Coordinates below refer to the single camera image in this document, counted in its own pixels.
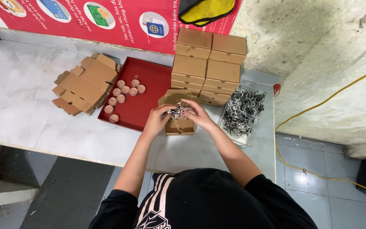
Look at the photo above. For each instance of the person's left hand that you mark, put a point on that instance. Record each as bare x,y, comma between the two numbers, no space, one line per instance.
156,122

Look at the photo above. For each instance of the person's right hand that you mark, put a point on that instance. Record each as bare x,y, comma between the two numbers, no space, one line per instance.
200,119

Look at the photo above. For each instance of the person's left fingers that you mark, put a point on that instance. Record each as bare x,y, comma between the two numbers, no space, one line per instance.
167,109

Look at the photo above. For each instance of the clump of shredded paper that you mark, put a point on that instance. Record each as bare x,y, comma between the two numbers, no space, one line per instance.
176,112

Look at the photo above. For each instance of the open brown cardboard box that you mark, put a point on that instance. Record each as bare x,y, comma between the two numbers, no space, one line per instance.
180,128

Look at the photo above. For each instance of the red tray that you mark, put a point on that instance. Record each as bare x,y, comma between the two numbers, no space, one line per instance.
151,86

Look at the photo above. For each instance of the group of small round candles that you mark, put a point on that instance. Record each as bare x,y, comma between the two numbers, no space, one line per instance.
121,98

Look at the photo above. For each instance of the stack of closed cardboard boxes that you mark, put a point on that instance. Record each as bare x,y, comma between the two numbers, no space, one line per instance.
206,68

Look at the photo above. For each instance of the heap of black white paper shreds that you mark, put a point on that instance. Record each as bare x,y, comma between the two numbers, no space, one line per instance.
242,109

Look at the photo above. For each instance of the clear plastic tray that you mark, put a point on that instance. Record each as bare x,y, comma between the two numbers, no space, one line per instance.
245,140

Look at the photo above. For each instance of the pile of flat cardboard blanks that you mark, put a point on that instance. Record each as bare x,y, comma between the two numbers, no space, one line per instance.
84,84

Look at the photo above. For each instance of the person's black striped clothing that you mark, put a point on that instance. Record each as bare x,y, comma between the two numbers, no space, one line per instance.
208,203

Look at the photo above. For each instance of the yellow black cloth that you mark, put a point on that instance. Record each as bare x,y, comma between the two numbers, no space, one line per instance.
210,9

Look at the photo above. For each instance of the small red object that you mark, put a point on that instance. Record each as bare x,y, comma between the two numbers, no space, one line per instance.
276,89

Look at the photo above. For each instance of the red printed poster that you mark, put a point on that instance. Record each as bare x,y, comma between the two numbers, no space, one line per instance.
75,30

